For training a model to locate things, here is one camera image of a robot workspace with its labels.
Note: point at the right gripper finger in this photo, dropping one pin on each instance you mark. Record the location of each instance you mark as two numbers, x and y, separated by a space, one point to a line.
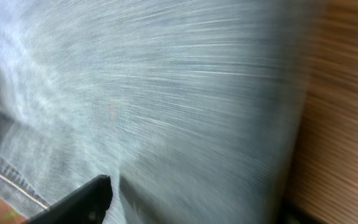
85 205

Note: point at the light blue denim jeans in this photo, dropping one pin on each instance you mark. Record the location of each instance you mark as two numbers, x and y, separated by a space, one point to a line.
190 106

